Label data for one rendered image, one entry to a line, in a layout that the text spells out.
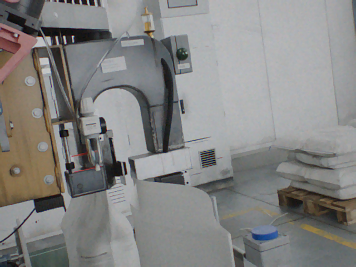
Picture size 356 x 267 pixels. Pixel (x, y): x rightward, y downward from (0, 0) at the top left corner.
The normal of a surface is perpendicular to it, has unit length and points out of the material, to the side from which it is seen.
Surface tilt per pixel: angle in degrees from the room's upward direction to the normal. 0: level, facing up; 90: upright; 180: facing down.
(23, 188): 90
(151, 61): 90
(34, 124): 90
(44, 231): 89
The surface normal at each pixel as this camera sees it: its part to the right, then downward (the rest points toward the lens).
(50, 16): 0.86, -0.07
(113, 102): 0.38, 0.05
